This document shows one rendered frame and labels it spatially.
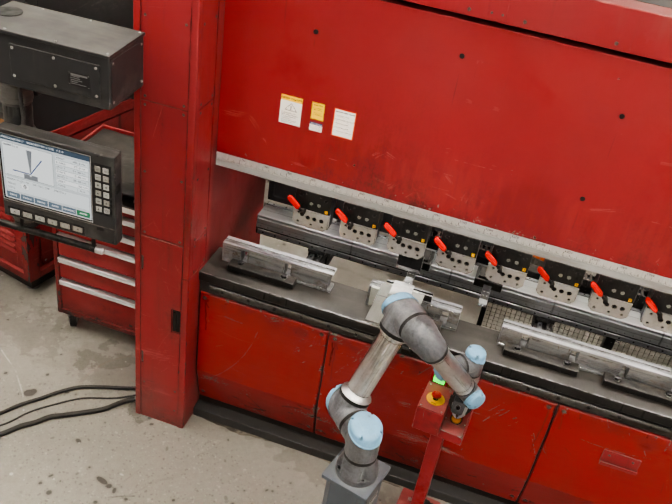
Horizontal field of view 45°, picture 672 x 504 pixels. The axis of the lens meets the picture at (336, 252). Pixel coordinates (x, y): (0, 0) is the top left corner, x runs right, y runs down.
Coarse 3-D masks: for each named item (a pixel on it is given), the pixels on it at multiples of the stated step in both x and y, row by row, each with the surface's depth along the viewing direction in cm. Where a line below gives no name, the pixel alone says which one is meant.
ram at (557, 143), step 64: (256, 0) 290; (320, 0) 282; (384, 0) 276; (256, 64) 303; (320, 64) 295; (384, 64) 287; (448, 64) 280; (512, 64) 273; (576, 64) 267; (640, 64) 261; (256, 128) 317; (384, 128) 300; (448, 128) 292; (512, 128) 285; (576, 128) 278; (640, 128) 271; (320, 192) 323; (384, 192) 314; (448, 192) 305; (512, 192) 297; (576, 192) 290; (640, 192) 283; (640, 256) 295
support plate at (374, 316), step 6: (384, 288) 336; (390, 288) 336; (378, 294) 332; (384, 294) 332; (414, 294) 335; (420, 294) 335; (378, 300) 328; (384, 300) 329; (420, 300) 332; (372, 306) 325; (378, 306) 325; (372, 312) 322; (378, 312) 322; (366, 318) 318; (372, 318) 319; (378, 318) 319; (378, 324) 317
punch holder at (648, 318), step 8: (648, 296) 307; (656, 296) 301; (664, 296) 300; (656, 304) 303; (664, 304) 302; (648, 312) 305; (664, 312) 303; (640, 320) 311; (648, 320) 307; (656, 320) 306; (664, 320) 305; (656, 328) 308; (664, 328) 306
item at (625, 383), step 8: (608, 376) 324; (608, 384) 322; (616, 384) 321; (624, 384) 321; (632, 384) 322; (640, 384) 323; (632, 392) 321; (640, 392) 320; (648, 392) 319; (656, 392) 320; (664, 392) 321; (656, 400) 319; (664, 400) 318
